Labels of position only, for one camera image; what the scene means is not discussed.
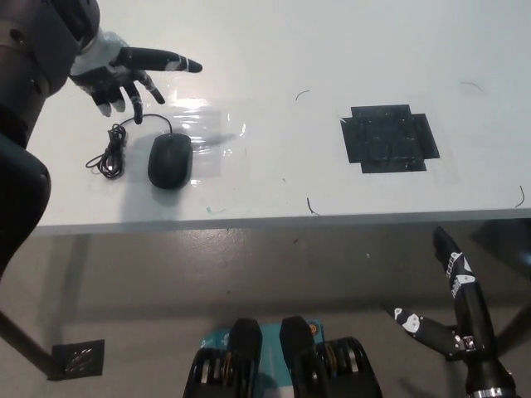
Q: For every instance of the black and white right hand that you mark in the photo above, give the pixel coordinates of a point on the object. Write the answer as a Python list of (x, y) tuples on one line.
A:
[(473, 315)]

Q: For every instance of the black table foot plate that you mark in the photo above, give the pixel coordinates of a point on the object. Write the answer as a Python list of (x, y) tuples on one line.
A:
[(81, 358)]

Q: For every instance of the black tape patch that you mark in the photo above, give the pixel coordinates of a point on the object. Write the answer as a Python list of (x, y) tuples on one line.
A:
[(390, 139)]

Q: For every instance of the white and black left hand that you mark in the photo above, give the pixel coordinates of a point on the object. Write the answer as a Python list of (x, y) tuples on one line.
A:
[(99, 58)]

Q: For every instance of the black computer mouse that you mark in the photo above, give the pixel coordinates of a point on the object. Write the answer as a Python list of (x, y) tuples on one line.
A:
[(170, 161)]

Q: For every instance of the black table leg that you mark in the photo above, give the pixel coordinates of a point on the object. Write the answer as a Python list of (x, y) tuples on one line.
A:
[(20, 338), (516, 329)]

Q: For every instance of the transparent tape sheet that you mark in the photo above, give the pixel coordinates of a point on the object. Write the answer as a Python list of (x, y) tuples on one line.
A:
[(211, 128)]

